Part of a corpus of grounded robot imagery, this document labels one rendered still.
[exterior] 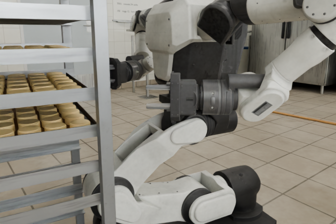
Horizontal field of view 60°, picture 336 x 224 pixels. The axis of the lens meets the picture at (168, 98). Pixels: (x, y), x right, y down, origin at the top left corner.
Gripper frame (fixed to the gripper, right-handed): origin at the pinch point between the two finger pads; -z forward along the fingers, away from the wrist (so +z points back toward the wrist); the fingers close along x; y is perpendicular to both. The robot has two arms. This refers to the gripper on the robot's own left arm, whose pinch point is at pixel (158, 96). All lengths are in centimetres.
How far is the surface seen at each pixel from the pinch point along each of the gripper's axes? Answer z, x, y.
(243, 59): 138, -37, -544
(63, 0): -34, 27, -31
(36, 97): -25.0, 2.4, 12.2
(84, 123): -18.0, -5.9, 3.8
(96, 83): -13.1, 4.8, 8.2
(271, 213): 54, -76, -67
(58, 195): -40, -44, -26
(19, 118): -36.6, -6.2, -0.3
